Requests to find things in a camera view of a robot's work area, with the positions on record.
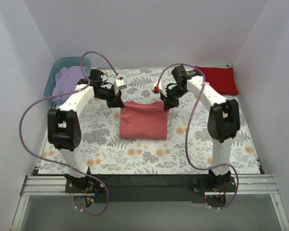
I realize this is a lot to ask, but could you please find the floral patterned table mat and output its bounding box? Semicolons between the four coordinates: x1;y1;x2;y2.
38;68;260;175

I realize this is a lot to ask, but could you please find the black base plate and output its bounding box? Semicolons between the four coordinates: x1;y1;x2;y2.
64;174;236;204

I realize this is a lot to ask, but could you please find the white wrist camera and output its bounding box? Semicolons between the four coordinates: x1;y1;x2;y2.
114;77;127;92
152;82;167;96

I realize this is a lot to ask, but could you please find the lilac t shirt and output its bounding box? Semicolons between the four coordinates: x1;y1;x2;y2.
52;66;86;101

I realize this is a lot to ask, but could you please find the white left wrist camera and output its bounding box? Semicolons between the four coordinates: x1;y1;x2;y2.
114;77;127;92

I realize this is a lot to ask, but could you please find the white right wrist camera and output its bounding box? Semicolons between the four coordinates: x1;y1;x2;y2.
152;82;167;96

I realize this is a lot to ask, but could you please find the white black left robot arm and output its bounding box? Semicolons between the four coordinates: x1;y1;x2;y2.
47;69;127;193

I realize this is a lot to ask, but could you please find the salmon pink t shirt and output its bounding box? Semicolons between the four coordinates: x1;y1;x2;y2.
119;101;168;140

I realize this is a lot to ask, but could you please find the teal plastic basket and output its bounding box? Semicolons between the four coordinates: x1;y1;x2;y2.
44;57;81;97

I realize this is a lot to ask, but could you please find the folded red t shirt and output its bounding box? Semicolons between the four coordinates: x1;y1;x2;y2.
196;66;239;96

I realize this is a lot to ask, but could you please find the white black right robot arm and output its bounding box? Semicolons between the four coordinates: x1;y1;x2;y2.
152;64;240;191

